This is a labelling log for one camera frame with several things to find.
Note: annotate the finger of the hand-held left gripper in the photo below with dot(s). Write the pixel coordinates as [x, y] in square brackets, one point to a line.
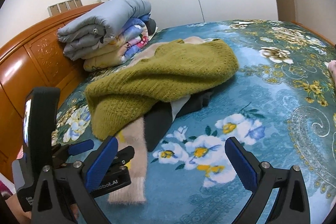
[126, 154]
[81, 147]

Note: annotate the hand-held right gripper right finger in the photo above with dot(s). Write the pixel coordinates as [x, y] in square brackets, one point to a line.
[240, 163]

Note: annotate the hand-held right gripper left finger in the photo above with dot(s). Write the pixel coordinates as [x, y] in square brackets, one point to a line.
[101, 166]

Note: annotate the beige fuzzy sweater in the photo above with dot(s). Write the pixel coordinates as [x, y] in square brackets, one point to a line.
[136, 134]

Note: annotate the green knitted sweater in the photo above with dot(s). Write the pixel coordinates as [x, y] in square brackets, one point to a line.
[157, 77]

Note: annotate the person's left forearm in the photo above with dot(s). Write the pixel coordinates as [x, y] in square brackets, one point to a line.
[15, 213]

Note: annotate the dark grey garment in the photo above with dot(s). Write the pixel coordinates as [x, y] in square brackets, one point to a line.
[157, 124]

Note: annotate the wooden headboard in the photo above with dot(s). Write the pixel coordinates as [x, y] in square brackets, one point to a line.
[34, 61]

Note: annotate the teal floral bed blanket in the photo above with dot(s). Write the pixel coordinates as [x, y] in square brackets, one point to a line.
[262, 108]

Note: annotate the white garment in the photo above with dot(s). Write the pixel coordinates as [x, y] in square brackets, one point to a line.
[176, 108]

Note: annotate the maroon fuzzy cloth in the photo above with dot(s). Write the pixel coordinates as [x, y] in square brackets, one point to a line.
[4, 187]

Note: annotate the folded cream quilt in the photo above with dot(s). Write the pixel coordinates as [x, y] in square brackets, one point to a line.
[105, 58]

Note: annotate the folded colourful floral quilt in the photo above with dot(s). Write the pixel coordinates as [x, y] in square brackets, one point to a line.
[134, 37]

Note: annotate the folded grey quilt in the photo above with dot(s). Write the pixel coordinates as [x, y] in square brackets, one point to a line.
[105, 19]

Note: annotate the dark grey pillow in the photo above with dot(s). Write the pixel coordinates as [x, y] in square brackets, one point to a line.
[151, 26]

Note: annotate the person's bare foot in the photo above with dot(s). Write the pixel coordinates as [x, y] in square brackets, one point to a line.
[332, 70]

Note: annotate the small picture frame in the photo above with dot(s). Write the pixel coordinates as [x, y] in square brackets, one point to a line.
[71, 4]
[78, 2]
[63, 6]
[53, 10]

